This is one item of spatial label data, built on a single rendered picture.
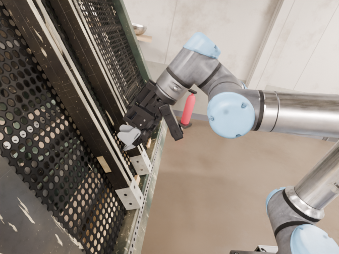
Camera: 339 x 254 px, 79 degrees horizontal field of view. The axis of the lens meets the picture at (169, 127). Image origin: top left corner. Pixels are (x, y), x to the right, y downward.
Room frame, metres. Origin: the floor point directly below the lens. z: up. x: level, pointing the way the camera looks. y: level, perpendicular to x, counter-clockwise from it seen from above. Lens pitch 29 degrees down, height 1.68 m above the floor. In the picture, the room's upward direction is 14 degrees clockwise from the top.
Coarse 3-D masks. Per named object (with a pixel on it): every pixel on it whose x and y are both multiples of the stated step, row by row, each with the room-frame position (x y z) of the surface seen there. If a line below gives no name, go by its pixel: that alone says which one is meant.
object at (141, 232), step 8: (160, 120) 1.47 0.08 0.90; (160, 128) 1.35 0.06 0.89; (152, 136) 1.23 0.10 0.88; (152, 144) 1.12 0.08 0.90; (160, 144) 1.21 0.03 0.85; (152, 152) 1.03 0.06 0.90; (160, 152) 1.15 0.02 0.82; (144, 176) 0.81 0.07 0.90; (152, 176) 0.88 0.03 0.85; (144, 184) 0.75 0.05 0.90; (152, 184) 0.83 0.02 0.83; (152, 192) 0.79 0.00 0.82; (144, 208) 0.65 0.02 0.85; (128, 216) 0.57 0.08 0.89; (136, 216) 0.57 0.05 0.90; (144, 216) 0.62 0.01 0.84; (128, 224) 0.53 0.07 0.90; (144, 224) 0.59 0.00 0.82; (120, 232) 0.49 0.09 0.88; (128, 232) 0.49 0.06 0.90; (144, 232) 0.56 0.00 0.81; (120, 240) 0.46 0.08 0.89; (128, 240) 0.46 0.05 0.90; (136, 240) 0.49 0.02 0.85; (120, 248) 0.43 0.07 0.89; (136, 248) 0.47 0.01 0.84
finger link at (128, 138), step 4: (136, 128) 0.46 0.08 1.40; (120, 132) 0.45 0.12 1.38; (124, 132) 0.45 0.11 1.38; (128, 132) 0.46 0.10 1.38; (132, 132) 0.45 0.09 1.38; (136, 132) 0.46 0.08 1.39; (140, 132) 0.46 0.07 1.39; (120, 136) 0.45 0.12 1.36; (124, 136) 0.45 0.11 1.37; (128, 136) 0.45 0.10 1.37; (132, 136) 0.45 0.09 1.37; (136, 136) 0.46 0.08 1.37; (124, 140) 0.45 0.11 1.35; (128, 140) 0.45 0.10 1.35; (132, 140) 0.45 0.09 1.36; (128, 144) 0.45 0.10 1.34; (124, 148) 0.47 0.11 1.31; (128, 148) 0.45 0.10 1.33; (132, 148) 0.45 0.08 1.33
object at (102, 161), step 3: (99, 156) 0.60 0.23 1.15; (102, 156) 0.60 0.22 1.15; (99, 159) 0.60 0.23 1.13; (102, 159) 0.60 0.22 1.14; (99, 162) 0.60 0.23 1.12; (102, 162) 0.60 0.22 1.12; (105, 162) 0.60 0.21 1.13; (102, 165) 0.60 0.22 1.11; (105, 165) 0.60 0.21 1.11; (105, 168) 0.60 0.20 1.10; (108, 168) 0.60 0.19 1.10; (105, 171) 0.60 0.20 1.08; (108, 171) 0.60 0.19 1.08
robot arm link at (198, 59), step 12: (192, 36) 0.49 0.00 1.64; (204, 36) 0.47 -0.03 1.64; (192, 48) 0.46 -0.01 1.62; (204, 48) 0.46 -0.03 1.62; (216, 48) 0.47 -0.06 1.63; (180, 60) 0.47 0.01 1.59; (192, 60) 0.46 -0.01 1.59; (204, 60) 0.46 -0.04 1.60; (216, 60) 0.48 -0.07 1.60; (168, 72) 0.47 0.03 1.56; (180, 72) 0.46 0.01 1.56; (192, 72) 0.46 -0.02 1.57; (204, 72) 0.46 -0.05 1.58; (192, 84) 0.47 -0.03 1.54
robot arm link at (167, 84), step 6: (162, 72) 0.49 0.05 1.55; (162, 78) 0.47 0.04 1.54; (168, 78) 0.46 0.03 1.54; (156, 84) 0.48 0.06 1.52; (162, 84) 0.46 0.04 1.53; (168, 84) 0.45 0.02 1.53; (174, 84) 0.46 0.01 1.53; (180, 84) 0.46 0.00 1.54; (162, 90) 0.45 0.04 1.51; (168, 90) 0.45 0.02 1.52; (174, 90) 0.45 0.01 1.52; (180, 90) 0.46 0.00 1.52; (186, 90) 0.47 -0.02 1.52; (168, 96) 0.46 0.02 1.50; (174, 96) 0.46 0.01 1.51; (180, 96) 0.47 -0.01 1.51
